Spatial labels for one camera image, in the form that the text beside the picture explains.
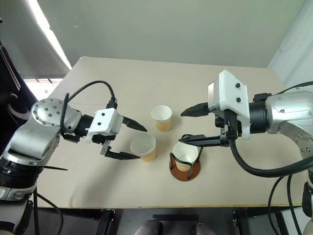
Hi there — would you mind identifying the black equipment with white trim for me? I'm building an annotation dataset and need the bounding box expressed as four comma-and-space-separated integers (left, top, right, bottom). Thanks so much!
0, 17, 38, 138

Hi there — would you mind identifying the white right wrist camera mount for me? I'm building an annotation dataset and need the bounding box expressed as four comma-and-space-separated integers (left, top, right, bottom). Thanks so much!
207, 70, 251, 141

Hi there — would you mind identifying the wire cup holder brown base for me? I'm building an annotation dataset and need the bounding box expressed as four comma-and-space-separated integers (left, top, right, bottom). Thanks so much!
168, 141, 202, 182

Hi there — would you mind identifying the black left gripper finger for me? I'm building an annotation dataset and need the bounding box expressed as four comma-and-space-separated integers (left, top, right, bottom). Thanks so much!
105, 146, 141, 161
122, 116, 148, 133

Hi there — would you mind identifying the white and yellow paper cup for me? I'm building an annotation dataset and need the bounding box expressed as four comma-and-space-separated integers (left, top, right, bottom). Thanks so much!
172, 142, 199, 171
130, 134, 157, 163
151, 105, 173, 133

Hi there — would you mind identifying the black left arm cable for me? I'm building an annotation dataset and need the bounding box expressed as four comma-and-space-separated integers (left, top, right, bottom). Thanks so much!
59, 80, 119, 141

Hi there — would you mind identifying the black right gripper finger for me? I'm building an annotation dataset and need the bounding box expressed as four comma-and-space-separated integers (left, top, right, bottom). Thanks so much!
180, 102, 211, 118
178, 134, 222, 147

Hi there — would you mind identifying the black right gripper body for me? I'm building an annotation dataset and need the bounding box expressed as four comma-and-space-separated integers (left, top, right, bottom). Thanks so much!
214, 110, 243, 147

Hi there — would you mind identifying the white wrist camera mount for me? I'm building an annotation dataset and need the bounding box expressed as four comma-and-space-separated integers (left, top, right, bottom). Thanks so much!
207, 70, 251, 141
84, 107, 123, 144

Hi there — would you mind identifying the dark rounded shape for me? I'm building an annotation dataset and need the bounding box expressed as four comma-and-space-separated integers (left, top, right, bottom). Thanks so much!
195, 223, 217, 235
134, 219, 164, 235

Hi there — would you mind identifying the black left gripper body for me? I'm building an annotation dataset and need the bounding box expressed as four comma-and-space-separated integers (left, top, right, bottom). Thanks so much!
91, 133, 117, 157

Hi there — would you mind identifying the black table frame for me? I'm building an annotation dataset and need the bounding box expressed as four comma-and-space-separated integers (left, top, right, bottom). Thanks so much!
29, 207, 305, 235

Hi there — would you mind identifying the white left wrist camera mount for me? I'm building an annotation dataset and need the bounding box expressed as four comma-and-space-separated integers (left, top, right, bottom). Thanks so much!
84, 107, 123, 144

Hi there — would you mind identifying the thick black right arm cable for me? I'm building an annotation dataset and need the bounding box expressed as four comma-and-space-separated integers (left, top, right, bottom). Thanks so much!
228, 139, 313, 177

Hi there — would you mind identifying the white door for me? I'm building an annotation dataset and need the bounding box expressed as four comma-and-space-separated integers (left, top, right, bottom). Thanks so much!
267, 0, 313, 89

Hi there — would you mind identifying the thin black cable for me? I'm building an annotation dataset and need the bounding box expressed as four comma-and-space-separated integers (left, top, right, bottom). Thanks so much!
286, 174, 303, 235
267, 175, 291, 235
32, 188, 65, 235

